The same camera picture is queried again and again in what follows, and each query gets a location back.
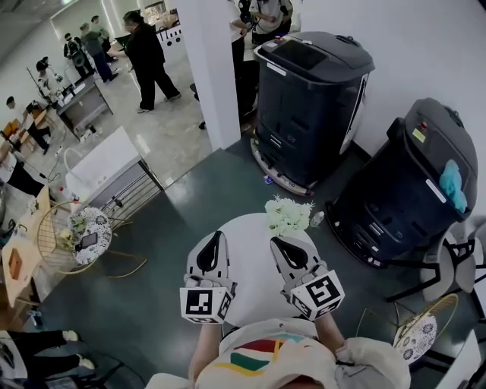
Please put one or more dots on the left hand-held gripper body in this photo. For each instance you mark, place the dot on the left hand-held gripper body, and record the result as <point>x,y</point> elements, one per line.
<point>199,302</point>

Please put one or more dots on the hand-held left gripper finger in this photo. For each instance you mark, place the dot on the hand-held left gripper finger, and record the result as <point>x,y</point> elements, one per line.
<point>225,262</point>
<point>191,264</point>

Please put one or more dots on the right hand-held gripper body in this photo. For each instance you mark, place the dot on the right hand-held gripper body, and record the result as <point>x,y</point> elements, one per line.
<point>322,292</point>

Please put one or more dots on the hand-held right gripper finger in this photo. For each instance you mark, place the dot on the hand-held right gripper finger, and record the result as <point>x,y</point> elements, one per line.
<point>314,262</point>
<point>281,271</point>

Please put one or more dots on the white green flowers bunch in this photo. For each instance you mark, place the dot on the white green flowers bunch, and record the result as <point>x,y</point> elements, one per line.
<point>286,216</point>

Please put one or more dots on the person's left forearm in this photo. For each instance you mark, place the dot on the person's left forearm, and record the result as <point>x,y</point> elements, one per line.
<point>205,353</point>

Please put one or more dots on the person's right forearm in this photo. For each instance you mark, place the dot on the person's right forearm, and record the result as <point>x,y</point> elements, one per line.
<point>330,334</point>

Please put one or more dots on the white round table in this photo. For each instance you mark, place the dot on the white round table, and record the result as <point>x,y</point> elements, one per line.
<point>254,281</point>

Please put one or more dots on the clear plastic bottle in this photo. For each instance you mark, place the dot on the clear plastic bottle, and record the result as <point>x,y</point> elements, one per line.
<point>317,219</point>

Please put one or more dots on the person's cream printed top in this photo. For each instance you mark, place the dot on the person's cream printed top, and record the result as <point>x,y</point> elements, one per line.
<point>273,364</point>

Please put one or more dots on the black white patterned cushion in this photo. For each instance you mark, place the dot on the black white patterned cushion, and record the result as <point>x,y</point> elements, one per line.
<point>99,224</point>
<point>415,340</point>

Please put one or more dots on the black cart with grey lid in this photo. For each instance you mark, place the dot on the black cart with grey lid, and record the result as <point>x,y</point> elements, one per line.
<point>395,197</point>

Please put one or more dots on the black phone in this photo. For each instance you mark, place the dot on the black phone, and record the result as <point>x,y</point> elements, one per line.
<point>86,241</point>

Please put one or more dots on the white sink cabinet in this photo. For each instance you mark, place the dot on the white sink cabinet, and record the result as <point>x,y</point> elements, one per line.
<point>102,159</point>

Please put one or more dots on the black cart with white panel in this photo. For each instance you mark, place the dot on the black cart with white panel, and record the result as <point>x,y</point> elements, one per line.
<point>303,106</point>

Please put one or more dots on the teal cloth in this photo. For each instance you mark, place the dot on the teal cloth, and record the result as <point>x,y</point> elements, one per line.
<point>453,186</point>

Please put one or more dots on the white side desk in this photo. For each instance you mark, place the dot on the white side desk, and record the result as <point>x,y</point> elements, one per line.
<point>465,364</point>

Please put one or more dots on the black office chair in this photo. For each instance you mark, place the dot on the black office chair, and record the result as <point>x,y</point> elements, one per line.
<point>197,102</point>

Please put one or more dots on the white faucet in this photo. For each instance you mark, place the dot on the white faucet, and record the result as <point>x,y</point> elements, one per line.
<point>68,155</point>

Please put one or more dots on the light wooden counter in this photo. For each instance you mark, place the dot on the light wooden counter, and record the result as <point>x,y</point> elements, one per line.
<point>23,235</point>

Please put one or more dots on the brown wooden box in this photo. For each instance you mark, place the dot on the brown wooden box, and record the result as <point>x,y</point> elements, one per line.
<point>16,264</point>

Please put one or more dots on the grey metal desk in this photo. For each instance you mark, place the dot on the grey metal desk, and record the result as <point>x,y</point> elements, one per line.
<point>83,98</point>

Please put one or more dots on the grey chair with black frame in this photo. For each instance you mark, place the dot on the grey chair with black frame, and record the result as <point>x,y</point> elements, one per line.
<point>436,262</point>
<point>472,266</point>

